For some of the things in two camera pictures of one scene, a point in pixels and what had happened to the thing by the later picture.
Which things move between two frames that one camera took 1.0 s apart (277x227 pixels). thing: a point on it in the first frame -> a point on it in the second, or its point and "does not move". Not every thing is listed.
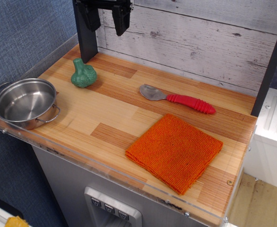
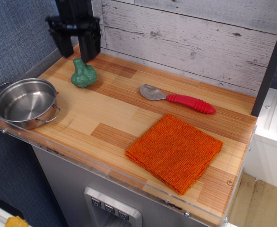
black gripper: [121, 10] -> [62, 27]
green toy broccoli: [84, 75] does not move
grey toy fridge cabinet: [86, 195] does not move
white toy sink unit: [267, 159] does not move
